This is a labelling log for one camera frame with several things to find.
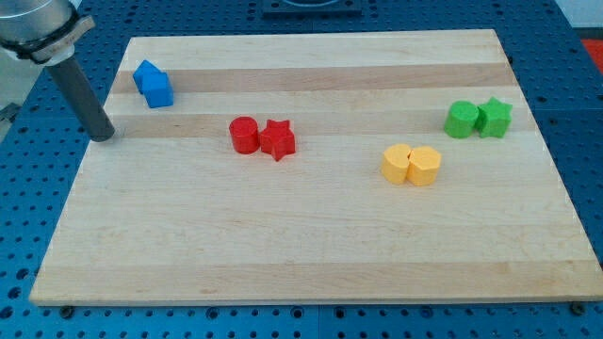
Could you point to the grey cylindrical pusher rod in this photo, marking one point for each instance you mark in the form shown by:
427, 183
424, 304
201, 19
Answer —
77, 91

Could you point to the white tool mount collar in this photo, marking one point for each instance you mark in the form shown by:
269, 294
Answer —
41, 50

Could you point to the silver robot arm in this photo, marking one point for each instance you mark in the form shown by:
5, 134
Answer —
45, 32

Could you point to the blue triangle block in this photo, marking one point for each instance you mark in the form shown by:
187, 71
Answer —
144, 68

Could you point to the blue cube block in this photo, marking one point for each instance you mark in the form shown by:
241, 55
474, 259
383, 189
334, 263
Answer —
157, 90

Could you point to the red cylinder block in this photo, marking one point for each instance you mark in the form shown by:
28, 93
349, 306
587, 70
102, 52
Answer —
244, 135

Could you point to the red star block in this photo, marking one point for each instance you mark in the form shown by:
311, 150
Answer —
277, 139

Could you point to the wooden board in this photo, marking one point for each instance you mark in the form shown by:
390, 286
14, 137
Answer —
168, 213

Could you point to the yellow crescent block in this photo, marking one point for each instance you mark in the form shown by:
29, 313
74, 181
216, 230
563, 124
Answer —
395, 163

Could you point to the yellow hexagon block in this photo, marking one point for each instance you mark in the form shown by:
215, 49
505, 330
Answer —
424, 164

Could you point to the green cylinder block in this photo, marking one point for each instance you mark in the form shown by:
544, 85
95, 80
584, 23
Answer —
461, 119

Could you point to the green star block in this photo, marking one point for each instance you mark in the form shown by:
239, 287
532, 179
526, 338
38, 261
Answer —
494, 118

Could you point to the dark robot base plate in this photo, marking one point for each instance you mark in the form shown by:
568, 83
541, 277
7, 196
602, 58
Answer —
274, 8

